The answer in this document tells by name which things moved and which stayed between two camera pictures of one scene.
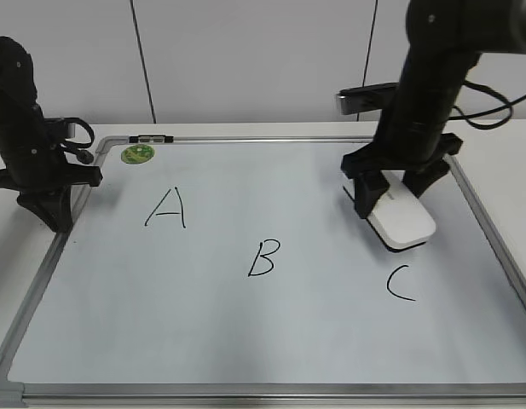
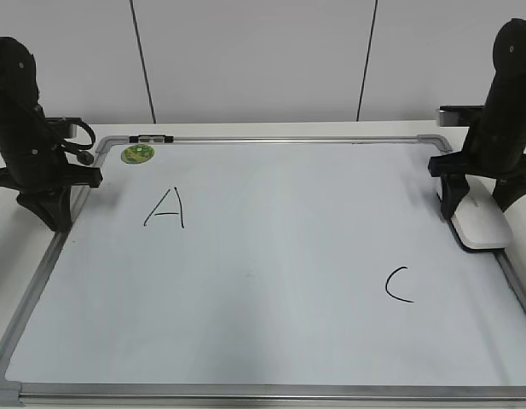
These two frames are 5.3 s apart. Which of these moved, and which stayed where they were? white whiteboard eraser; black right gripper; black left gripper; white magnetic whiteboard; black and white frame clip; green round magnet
Moved: white whiteboard eraser; black right gripper
Stayed: black and white frame clip; green round magnet; white magnetic whiteboard; black left gripper
